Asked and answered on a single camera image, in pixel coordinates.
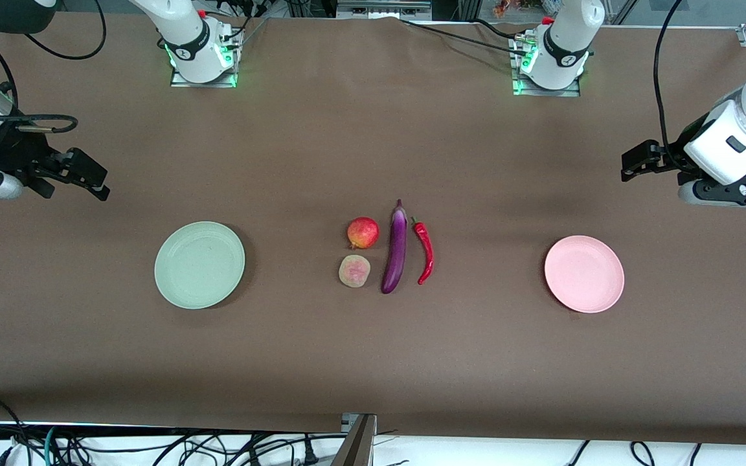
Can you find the orange red object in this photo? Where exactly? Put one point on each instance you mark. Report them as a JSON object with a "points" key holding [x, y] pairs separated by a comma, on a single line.
{"points": [[506, 8]]}

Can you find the aluminium profile post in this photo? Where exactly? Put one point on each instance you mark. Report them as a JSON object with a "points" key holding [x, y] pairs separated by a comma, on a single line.
{"points": [[357, 443]]}

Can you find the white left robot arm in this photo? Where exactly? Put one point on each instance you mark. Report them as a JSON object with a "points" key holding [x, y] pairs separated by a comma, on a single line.
{"points": [[561, 45]]}

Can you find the aluminium frame bar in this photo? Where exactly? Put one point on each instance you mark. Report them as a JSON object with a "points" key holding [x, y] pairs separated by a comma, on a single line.
{"points": [[383, 8]]}

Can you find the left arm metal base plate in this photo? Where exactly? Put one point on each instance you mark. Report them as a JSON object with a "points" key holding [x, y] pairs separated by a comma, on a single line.
{"points": [[544, 92]]}

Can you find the pink peach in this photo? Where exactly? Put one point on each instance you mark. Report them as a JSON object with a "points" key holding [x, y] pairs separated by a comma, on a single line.
{"points": [[354, 270]]}

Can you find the pink plate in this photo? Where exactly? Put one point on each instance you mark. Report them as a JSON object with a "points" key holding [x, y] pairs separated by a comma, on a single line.
{"points": [[584, 274]]}

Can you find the brown table cloth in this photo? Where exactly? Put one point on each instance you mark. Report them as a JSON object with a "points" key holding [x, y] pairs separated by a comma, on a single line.
{"points": [[373, 129]]}

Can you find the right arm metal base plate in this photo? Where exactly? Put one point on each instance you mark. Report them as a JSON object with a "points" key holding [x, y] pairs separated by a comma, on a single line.
{"points": [[203, 83]]}

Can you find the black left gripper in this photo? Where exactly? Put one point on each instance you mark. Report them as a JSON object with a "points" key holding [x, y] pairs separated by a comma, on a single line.
{"points": [[668, 159]]}

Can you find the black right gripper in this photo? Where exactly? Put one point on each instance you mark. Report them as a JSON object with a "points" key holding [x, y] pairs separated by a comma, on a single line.
{"points": [[13, 153]]}

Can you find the red apple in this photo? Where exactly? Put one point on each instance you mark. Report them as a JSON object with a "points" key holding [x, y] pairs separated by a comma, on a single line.
{"points": [[363, 233]]}

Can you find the red chili pepper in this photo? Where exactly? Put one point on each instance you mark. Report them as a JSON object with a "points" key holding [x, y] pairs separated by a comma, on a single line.
{"points": [[427, 249]]}

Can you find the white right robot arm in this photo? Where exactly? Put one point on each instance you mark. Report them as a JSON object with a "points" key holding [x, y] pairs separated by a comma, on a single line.
{"points": [[185, 39]]}

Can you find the light green plate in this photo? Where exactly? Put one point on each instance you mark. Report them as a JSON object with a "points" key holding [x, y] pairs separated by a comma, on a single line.
{"points": [[199, 265]]}

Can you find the purple eggplant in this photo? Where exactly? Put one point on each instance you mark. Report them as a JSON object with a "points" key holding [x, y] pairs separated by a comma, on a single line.
{"points": [[395, 252]]}

